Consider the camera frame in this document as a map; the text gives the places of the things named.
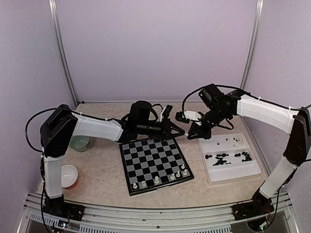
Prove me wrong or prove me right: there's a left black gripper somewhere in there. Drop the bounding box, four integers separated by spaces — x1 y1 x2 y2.
137 117 185 141

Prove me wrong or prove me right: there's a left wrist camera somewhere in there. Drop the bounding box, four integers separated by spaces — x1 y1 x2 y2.
157 104 173 122

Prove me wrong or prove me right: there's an aluminium frame post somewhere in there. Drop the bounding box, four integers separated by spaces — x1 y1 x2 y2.
240 0 264 90
48 0 79 107

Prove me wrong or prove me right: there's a left aluminium frame post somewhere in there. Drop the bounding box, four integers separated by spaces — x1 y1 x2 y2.
48 0 79 107

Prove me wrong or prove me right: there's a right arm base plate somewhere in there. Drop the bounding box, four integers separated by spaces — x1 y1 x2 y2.
231 201 275 221

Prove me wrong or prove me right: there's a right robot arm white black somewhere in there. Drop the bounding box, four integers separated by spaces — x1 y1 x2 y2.
181 84 311 219

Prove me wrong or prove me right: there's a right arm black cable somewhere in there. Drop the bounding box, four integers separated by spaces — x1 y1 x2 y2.
181 84 311 115

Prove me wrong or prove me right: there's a white orange bowl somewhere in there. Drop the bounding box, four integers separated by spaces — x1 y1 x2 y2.
61 165 78 189

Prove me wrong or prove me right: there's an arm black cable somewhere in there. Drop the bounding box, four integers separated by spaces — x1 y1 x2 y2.
25 108 117 152
181 84 311 115

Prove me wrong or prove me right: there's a black chess pieces cluster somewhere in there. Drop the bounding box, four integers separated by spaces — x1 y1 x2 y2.
234 151 252 162
213 153 231 166

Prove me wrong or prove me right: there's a white plastic tray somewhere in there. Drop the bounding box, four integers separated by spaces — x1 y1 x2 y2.
198 133 261 185

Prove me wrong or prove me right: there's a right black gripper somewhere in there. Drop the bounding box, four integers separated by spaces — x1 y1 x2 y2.
188 106 230 140

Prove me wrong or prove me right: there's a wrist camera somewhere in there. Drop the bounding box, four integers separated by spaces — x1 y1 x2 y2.
157 104 173 122
175 110 202 126

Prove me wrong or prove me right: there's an aluminium front rail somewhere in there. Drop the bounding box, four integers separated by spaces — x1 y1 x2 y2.
17 191 299 233

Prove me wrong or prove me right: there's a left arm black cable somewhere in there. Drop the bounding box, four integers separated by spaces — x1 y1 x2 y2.
25 108 117 152

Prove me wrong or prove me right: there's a green glass bowl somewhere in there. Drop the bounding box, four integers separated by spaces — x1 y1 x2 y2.
69 136 91 152

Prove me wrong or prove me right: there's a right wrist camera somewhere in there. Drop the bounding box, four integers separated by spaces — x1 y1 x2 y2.
175 110 202 126

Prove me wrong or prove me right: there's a black grey chess board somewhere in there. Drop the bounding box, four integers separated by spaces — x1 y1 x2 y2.
119 138 194 196

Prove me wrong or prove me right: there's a right aluminium frame post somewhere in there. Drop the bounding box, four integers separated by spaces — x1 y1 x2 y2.
240 0 264 90

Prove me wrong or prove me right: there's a white chess pieces tray pile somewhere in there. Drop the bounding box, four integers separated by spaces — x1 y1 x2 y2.
225 137 244 148

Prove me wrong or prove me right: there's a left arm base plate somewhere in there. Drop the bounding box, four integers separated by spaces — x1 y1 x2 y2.
42 199 85 221

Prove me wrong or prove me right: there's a black chess pieces right cluster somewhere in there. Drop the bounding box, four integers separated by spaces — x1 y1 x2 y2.
234 151 252 162

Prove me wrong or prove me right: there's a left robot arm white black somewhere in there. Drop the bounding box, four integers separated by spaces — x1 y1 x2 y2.
40 100 185 216

